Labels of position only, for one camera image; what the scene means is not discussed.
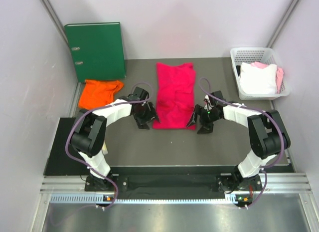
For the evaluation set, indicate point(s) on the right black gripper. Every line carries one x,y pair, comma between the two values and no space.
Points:
206,129

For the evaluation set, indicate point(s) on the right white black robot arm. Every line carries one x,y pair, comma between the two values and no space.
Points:
267,134

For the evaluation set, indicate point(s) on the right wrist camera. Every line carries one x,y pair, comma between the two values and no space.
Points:
206,99

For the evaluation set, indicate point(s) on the green ring binder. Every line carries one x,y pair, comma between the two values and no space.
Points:
97,50

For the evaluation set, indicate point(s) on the orange t shirt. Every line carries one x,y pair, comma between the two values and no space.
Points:
98,93

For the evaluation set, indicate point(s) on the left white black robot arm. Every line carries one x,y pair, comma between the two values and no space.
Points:
86,140

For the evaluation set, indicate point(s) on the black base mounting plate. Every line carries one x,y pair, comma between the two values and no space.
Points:
175,182

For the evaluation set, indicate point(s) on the white plastic basket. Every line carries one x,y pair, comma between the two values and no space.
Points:
259,54

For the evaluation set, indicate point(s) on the magenta t shirt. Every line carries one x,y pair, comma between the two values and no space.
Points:
175,98

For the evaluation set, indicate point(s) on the black mat left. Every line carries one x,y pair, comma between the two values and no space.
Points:
58,163

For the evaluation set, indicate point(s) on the white t shirt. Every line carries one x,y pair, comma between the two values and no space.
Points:
258,81

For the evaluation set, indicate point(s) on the light pink t shirt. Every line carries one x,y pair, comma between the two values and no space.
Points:
279,73

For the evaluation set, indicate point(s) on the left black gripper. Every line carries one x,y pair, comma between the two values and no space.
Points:
150,115

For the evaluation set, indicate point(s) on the aluminium frame rail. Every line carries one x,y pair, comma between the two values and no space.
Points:
72,191

